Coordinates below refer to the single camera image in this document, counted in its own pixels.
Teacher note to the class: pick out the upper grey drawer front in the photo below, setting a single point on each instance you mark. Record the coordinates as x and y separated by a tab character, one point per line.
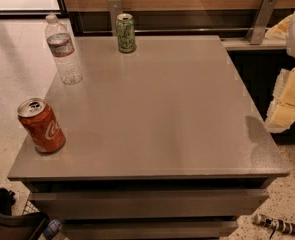
149	204

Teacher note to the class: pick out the lower grey drawer front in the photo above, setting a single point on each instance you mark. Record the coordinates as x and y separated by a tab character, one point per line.
150	230

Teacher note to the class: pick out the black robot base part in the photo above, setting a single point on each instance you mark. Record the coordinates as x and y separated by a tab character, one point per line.
19	227

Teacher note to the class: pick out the right metal wall bracket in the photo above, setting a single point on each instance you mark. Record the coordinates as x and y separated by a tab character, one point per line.
256	33

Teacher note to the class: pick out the clear plastic water bottle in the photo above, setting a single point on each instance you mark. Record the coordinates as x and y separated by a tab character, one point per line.
60	43

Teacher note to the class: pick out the left metal wall bracket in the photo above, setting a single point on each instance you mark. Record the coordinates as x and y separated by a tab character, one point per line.
115	8

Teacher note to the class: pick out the green soda can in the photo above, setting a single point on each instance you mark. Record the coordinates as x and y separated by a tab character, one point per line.
125	33

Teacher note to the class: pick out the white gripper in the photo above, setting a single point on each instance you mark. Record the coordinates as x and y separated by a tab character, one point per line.
281	115

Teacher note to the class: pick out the red coke can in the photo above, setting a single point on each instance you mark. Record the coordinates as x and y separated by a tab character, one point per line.
39	120

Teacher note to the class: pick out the grey drawer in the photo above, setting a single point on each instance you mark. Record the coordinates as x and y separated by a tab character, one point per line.
150	230
149	204

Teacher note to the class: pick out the metal wall bracket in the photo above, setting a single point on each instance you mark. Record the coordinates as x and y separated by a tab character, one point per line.
115	8
256	33

